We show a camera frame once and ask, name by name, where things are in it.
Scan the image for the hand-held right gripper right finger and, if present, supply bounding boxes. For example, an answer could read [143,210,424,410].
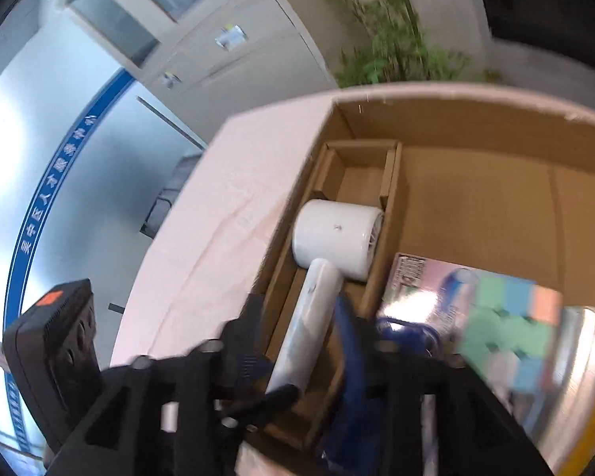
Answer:
[317,295,556,476]

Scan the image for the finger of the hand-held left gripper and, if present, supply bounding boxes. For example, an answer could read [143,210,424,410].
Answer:
[221,384,299,430]

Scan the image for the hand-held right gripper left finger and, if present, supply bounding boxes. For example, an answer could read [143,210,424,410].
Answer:
[44,294,278,476]

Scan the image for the white hair dryer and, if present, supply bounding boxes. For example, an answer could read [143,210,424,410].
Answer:
[265,199,386,392]

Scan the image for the cardboard insert tray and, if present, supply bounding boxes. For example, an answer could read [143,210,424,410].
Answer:
[245,140,403,452]

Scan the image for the large cardboard box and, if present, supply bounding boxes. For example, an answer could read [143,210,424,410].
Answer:
[213,83,595,457]

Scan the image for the silver metal tin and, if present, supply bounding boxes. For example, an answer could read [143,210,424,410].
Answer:
[520,306,595,476]

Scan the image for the pink tablecloth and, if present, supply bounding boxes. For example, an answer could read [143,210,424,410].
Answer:
[110,93,339,476]

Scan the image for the dark chair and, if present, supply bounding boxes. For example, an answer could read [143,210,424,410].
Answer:
[139,151,204,239]

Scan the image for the green leafy plant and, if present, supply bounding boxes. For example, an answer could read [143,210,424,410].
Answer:
[317,0,501,87]

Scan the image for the blue wall banner strip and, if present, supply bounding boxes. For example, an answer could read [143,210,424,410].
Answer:
[2,67,134,358]

